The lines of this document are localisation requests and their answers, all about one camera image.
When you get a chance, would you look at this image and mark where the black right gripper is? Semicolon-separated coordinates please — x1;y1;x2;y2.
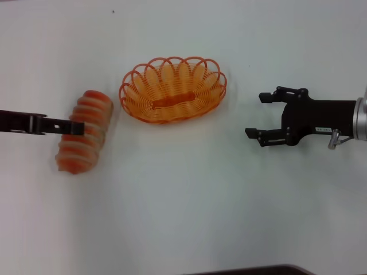
244;85;358;148

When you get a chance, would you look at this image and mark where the orange striped bread loaf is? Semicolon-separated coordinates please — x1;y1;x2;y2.
54;89;115;175

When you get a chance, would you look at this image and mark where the grey cable with metal plug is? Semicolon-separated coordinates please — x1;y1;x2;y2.
327;129;356;150

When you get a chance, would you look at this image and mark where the dark brown robot base edge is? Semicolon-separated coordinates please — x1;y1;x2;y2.
183;264;319;275

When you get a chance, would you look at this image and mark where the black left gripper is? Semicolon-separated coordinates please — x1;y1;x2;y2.
0;109;85;137

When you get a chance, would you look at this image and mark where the orange woven plastic basket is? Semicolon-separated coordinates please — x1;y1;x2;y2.
119;56;228;125

